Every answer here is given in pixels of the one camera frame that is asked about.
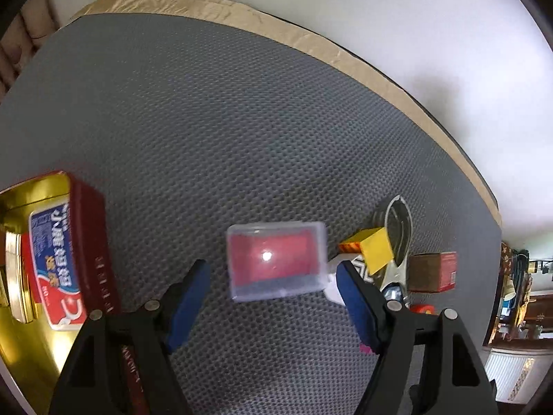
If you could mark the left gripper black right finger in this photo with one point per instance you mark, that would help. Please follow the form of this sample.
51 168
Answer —
453 379

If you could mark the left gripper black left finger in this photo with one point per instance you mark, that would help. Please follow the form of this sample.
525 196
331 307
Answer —
120 364

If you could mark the pink rectangular block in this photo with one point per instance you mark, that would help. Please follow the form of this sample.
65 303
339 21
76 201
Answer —
366 349

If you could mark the gold ribbed lighter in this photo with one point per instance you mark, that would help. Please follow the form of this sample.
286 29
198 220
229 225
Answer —
20 296

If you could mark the blue red clear card box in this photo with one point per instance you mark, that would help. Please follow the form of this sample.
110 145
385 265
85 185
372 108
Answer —
53 265

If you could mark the clear case with red cards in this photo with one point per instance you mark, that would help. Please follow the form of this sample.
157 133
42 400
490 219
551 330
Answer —
276 260

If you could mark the red tape measure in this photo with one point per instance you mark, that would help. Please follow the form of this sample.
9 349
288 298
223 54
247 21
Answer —
427 309

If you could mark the cluttered side shelf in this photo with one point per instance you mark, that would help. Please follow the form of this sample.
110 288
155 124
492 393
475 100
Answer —
521 316

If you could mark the gold red toffee tin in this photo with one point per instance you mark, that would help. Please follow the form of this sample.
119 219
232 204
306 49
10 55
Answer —
33 354

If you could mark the red cardboard box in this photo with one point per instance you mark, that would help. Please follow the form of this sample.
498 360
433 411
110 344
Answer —
432 273

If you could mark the black white zigzag cube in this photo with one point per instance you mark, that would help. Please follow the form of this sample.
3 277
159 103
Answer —
333 290

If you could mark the yellow wooden cube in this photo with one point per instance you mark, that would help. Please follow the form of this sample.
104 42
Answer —
373 244

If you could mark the silver metal clip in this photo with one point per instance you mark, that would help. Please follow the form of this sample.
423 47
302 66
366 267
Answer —
394 215

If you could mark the grey honeycomb table mat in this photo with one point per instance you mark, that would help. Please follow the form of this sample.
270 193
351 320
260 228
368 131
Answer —
188 127

